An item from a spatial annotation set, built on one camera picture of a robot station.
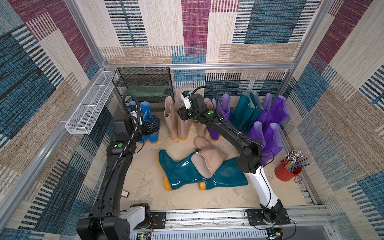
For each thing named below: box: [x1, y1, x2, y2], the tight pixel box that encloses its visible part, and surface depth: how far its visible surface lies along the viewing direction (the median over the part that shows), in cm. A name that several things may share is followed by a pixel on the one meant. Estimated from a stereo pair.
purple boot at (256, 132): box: [247, 121, 267, 146], surface depth 78 cm
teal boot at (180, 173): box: [158, 149, 209, 191], surface depth 83 cm
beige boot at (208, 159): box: [191, 136, 228, 179], surface depth 81 cm
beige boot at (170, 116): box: [163, 96, 179, 141], surface depth 89 cm
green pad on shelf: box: [122, 87, 168, 97], surface depth 101 cm
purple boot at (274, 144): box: [262, 122, 285, 167], surface depth 75 cm
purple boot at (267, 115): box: [257, 93, 274, 124], surface depth 97 cm
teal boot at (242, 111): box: [229, 91, 255, 132], surface depth 96 cm
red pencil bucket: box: [274, 159, 303, 183], surface depth 83 cm
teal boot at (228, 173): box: [197, 157, 249, 191], surface depth 83 cm
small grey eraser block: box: [121, 190, 130, 198], surface depth 81 cm
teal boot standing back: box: [249, 90, 264, 128], surface depth 90 cm
